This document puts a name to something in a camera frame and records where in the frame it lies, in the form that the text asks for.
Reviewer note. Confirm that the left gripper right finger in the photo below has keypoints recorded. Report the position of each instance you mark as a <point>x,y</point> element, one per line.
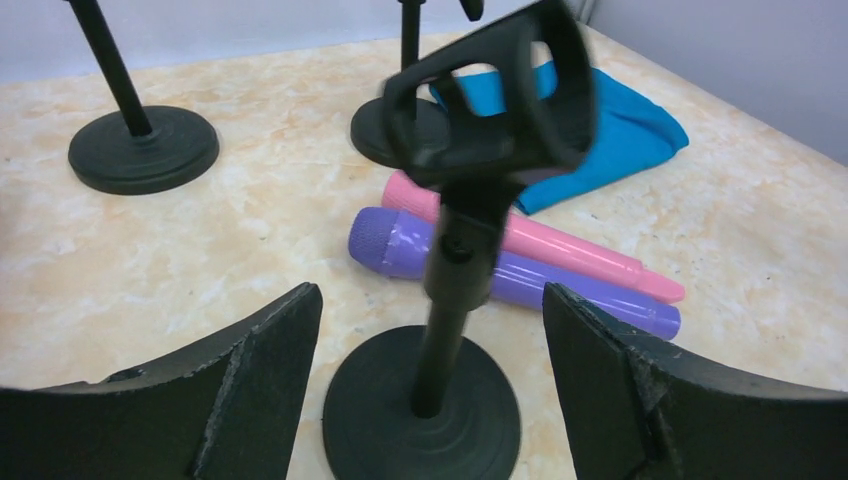
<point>639,407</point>

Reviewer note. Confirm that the pink microphone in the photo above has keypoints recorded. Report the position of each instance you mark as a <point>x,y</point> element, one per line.
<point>546,244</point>

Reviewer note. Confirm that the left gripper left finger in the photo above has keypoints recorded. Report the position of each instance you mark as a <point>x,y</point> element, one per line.
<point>226,406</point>

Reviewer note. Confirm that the black mic stand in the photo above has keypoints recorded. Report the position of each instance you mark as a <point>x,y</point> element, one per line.
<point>371,129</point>
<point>477,121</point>
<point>138,149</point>

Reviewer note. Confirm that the purple microphone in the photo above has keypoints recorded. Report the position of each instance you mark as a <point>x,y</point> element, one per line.
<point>394,243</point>

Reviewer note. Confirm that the blue folded cloth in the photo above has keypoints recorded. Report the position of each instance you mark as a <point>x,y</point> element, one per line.
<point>633,134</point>

